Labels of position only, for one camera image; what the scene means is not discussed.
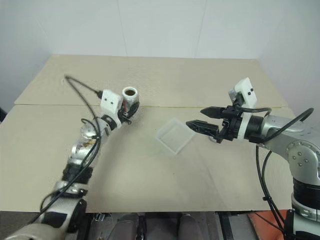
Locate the beige table cover sheet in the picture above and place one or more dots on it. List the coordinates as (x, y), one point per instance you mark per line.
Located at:
(175, 80)
(175, 180)

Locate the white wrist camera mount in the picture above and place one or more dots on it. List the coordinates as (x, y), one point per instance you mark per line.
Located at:
(246, 91)
(110, 101)

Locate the dark rounded shape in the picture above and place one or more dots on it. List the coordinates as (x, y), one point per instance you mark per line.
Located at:
(126, 227)
(189, 227)

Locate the clear square plastic container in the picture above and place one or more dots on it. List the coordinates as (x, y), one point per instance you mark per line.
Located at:
(175, 137)

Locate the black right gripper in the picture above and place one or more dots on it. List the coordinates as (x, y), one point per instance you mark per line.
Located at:
(230, 125)

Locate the silver can with red stripe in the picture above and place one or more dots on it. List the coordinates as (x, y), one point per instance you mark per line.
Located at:
(130, 101)

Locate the small metal clamp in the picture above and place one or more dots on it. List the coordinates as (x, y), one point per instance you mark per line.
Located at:
(98, 217)

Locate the black table frame bar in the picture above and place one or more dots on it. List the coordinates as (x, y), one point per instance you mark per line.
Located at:
(225, 226)

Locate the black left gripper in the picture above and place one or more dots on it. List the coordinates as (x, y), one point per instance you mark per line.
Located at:
(127, 116)

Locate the orange-red cloth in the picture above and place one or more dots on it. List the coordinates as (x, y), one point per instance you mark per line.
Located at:
(265, 225)

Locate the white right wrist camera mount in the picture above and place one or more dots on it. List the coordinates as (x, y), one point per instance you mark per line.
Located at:
(246, 91)

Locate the dark liquid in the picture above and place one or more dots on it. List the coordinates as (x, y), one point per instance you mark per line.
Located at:
(130, 93)

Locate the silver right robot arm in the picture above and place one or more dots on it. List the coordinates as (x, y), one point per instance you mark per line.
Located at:
(300, 155)

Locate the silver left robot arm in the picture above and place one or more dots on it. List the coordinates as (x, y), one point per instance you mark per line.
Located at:
(80, 150)

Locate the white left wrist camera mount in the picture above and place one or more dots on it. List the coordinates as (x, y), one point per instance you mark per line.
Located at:
(110, 101)

